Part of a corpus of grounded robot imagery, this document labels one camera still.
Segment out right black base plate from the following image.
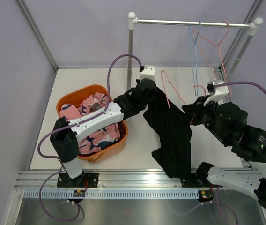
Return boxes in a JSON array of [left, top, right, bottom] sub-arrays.
[[181, 176, 212, 188]]

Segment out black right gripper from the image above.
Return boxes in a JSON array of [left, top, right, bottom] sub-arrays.
[[182, 95, 230, 145]]

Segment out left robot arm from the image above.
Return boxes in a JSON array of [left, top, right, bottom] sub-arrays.
[[50, 78, 157, 187]]

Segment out orange plastic basket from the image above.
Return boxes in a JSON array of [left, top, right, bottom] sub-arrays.
[[56, 84, 128, 163]]

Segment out aluminium mounting rail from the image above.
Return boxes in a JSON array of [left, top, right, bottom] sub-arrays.
[[14, 170, 209, 190]]

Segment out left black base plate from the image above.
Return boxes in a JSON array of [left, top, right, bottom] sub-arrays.
[[57, 172, 99, 188]]

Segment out black shorts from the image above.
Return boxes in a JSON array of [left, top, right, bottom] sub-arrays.
[[143, 88, 192, 179]]

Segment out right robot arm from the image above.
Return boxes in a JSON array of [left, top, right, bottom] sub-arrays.
[[182, 97, 266, 209]]

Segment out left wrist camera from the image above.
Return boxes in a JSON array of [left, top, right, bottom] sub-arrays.
[[140, 64, 155, 81]]

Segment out pink hanger of camouflage shorts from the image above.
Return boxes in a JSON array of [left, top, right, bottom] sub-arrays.
[[191, 20, 233, 98]]

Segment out metal clothes rack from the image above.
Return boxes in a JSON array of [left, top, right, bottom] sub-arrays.
[[128, 12, 264, 95]]

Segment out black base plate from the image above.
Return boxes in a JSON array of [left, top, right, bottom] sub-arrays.
[[181, 176, 212, 188], [57, 172, 99, 188]]

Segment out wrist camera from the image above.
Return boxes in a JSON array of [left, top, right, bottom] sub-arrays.
[[204, 80, 229, 106], [140, 64, 155, 81]]

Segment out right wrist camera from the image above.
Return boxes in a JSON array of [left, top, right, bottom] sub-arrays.
[[204, 80, 229, 106]]

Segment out pink hanger of black shorts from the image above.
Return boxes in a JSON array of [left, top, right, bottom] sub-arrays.
[[160, 69, 193, 125]]

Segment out pink patterned shorts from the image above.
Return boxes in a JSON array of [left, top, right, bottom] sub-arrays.
[[62, 96, 124, 146]]

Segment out white slotted cable duct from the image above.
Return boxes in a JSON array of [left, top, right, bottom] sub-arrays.
[[24, 189, 199, 199]]

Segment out blue hanger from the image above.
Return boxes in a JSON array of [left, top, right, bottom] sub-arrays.
[[188, 20, 201, 97]]

